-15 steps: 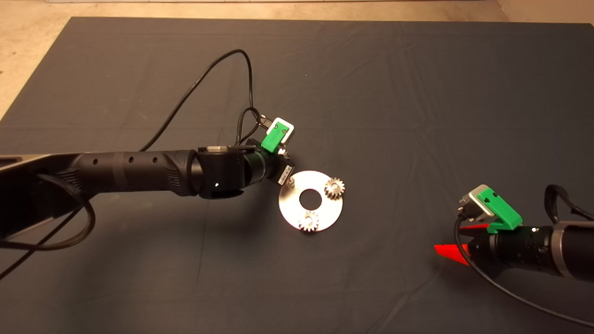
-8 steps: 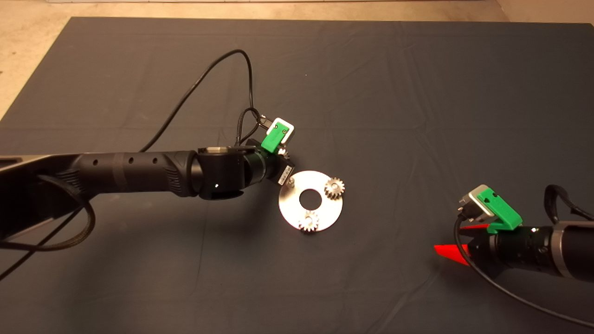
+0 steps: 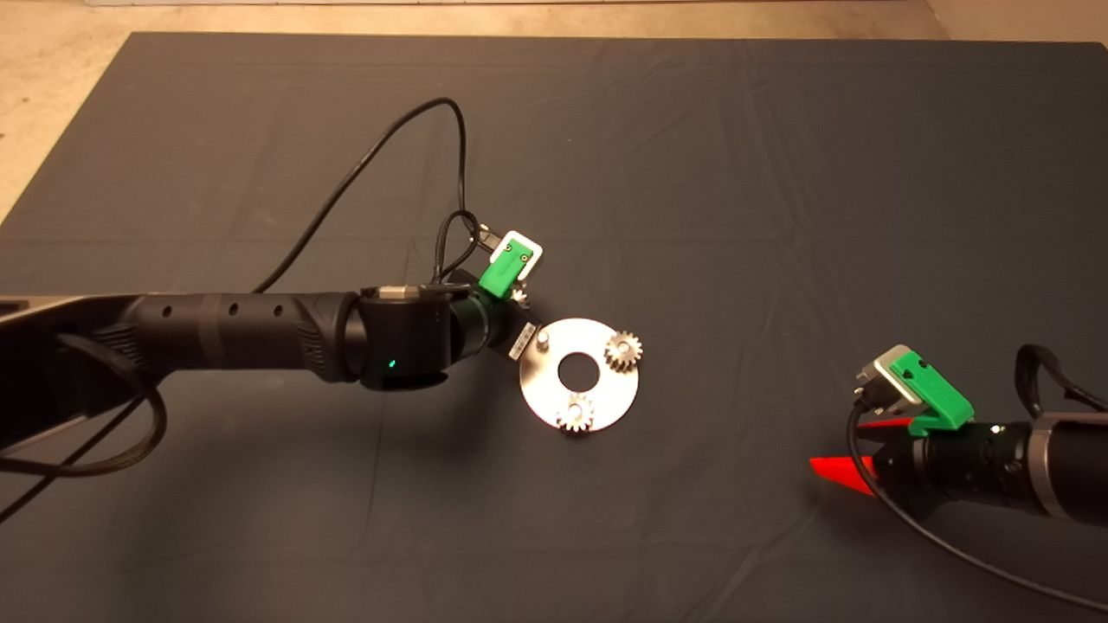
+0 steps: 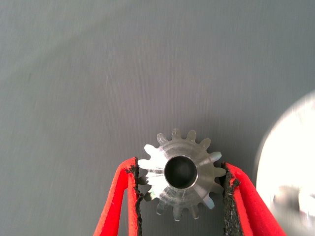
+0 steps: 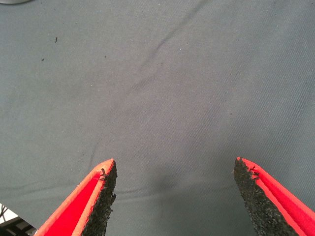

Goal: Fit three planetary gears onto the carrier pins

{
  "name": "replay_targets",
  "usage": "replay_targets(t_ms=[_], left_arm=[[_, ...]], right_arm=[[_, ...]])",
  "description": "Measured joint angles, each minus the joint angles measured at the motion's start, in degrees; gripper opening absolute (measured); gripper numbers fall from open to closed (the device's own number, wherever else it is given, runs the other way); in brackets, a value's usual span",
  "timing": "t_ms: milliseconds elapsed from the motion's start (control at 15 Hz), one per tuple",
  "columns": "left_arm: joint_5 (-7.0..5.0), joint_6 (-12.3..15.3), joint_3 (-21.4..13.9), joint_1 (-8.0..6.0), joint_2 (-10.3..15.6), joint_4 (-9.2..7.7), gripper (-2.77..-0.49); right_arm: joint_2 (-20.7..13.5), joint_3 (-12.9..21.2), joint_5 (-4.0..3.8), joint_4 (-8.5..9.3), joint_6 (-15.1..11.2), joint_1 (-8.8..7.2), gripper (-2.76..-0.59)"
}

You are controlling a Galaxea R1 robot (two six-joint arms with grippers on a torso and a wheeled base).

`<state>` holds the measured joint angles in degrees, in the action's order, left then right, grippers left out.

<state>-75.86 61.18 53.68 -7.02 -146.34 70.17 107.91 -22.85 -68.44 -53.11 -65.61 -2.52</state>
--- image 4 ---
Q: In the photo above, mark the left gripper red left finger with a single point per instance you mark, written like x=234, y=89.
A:
x=115, y=204

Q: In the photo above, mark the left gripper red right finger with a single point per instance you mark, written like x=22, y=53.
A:
x=251, y=209

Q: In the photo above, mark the small steel planetary gear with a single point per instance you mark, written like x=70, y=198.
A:
x=157, y=159

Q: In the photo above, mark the round metal carrier plate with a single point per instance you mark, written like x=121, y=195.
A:
x=290, y=147

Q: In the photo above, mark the dark grey table cloth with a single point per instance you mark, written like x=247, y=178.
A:
x=98, y=73

